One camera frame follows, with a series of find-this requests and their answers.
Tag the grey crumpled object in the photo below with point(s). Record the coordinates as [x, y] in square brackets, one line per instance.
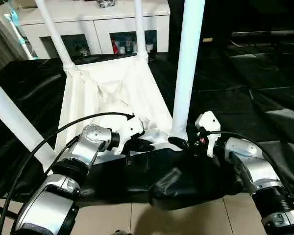
[106, 3]

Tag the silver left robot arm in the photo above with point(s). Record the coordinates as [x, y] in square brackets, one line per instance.
[73, 161]

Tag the white pole with blue band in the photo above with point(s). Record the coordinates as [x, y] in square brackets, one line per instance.
[17, 32]

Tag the white plastic table top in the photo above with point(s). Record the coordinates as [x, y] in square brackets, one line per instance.
[112, 88]

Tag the white glass-door cabinet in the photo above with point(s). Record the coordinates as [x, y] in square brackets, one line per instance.
[88, 14]

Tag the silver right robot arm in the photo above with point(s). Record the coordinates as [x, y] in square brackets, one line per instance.
[255, 166]

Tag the small yellow label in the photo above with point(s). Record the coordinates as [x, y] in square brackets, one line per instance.
[208, 39]

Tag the black plastic mat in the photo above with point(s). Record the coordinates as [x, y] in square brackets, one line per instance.
[255, 98]

